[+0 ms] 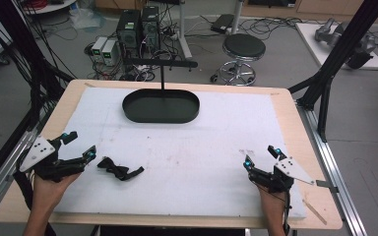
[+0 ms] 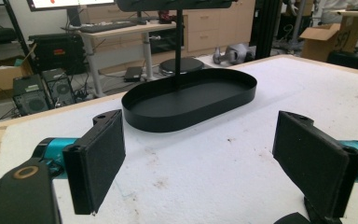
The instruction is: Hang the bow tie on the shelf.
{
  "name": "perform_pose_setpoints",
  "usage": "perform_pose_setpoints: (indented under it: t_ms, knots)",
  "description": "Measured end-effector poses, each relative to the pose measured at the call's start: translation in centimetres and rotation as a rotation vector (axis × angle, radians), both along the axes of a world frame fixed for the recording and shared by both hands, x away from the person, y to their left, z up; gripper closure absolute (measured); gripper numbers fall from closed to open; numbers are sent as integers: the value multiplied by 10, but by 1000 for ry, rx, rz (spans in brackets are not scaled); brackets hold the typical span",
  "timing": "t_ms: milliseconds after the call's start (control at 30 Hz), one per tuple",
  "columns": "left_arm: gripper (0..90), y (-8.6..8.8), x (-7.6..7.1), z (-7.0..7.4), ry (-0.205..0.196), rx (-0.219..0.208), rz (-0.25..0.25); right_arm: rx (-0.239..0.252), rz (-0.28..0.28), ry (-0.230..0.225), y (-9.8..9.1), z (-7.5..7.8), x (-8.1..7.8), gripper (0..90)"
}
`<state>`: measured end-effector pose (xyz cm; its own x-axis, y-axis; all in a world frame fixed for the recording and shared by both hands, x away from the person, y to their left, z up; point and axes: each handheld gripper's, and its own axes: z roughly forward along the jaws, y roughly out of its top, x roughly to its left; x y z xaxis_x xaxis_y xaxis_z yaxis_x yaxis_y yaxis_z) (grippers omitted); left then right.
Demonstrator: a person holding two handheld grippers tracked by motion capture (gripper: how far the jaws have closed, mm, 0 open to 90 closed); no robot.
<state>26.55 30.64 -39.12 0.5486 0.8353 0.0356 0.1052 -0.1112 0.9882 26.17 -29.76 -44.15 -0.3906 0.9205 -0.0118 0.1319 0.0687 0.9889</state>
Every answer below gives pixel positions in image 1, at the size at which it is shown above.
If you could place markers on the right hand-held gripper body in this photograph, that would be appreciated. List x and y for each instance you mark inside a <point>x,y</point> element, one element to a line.
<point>285,170</point>

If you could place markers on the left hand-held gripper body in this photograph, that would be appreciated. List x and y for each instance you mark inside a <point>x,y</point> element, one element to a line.
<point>41,151</point>

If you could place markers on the black bow tie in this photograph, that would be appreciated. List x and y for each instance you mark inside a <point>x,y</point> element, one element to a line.
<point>118,169</point>

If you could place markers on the person's right hand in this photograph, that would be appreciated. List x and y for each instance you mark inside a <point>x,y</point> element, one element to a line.
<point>275,201</point>

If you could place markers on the person's left hand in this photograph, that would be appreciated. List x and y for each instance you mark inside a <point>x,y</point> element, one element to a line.
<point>47,191</point>

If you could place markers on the thin wooden stick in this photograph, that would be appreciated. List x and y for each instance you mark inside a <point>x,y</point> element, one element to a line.
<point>315,212</point>

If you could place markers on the white foam mat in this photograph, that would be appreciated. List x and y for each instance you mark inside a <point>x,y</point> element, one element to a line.
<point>190,157</point>

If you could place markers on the black stand with oval tray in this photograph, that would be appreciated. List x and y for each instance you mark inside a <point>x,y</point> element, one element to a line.
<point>160,108</point>

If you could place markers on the white power supply unit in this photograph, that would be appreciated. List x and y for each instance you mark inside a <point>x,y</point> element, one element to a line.
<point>98,47</point>
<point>109,52</point>

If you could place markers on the black round stool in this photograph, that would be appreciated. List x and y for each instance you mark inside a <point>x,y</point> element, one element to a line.
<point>243,46</point>

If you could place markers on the white floor board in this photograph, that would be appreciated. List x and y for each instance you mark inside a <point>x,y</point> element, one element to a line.
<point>311,42</point>

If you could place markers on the black computer tower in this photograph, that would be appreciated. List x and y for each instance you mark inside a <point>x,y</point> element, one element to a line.
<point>128,32</point>
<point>150,29</point>

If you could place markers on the clear plastic bag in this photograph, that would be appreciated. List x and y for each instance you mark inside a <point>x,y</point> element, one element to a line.
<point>85,18</point>

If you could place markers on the round white table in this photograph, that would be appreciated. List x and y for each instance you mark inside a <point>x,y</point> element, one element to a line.
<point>50,6</point>

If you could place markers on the black flat box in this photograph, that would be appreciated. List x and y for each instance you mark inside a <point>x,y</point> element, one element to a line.
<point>222,23</point>

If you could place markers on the white desk leg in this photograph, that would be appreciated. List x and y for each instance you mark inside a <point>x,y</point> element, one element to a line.
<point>237,16</point>
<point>184,29</point>

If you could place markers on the metal bracket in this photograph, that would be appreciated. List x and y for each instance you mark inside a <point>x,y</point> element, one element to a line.
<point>326,185</point>

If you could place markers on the aluminium rail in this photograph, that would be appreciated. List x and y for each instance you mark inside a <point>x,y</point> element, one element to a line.
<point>0,183</point>
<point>334,164</point>

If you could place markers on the black metal frame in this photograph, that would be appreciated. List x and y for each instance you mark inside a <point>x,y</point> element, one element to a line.
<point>344,46</point>
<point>16,39</point>

